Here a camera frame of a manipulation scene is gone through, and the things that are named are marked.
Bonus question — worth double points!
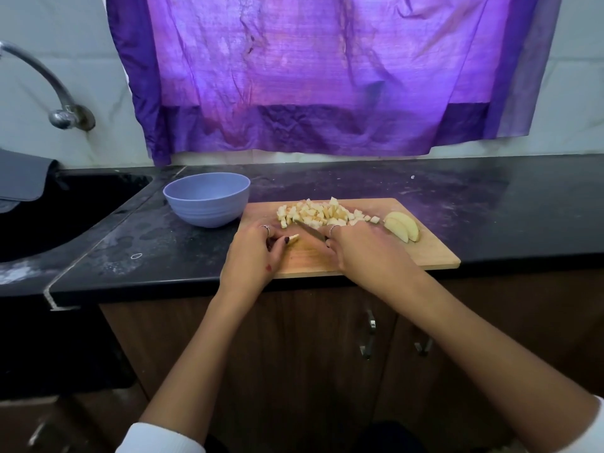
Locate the metal faucet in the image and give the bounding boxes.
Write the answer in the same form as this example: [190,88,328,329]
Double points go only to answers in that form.
[0,40,98,133]

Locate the grey cloth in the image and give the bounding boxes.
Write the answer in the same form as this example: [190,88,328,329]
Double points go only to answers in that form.
[0,148,58,215]

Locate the person's left forearm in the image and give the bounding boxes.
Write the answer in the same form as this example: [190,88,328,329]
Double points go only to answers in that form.
[140,288,260,440]

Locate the person's right hand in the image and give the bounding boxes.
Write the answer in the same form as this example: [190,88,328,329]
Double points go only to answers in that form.
[323,220,426,300]

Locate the wooden cutting board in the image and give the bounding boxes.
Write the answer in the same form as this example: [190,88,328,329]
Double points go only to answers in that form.
[236,198,462,280]

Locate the dark sink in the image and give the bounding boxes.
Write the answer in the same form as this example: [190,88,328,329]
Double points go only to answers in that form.
[0,172,152,263]

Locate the blue bowl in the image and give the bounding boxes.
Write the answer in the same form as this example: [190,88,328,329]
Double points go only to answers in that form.
[162,171,253,229]

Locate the black handled knife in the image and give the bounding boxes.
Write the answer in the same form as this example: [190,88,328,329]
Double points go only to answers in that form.
[297,221,330,243]

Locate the person's dark trousers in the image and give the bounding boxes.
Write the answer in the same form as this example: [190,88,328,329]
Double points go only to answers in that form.
[203,420,435,453]

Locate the potato slice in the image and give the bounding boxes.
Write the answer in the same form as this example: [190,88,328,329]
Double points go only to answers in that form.
[382,211,421,244]

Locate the person's left hand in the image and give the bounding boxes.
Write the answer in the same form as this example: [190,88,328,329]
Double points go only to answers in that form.
[217,220,294,308]

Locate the purple cloth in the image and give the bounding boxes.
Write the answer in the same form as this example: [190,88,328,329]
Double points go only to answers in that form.
[104,0,564,168]

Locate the person's right forearm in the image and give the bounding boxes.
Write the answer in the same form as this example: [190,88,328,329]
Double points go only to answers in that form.
[401,269,600,453]

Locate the pile of diced potato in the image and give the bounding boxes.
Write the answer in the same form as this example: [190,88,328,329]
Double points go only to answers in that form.
[276,196,381,230]

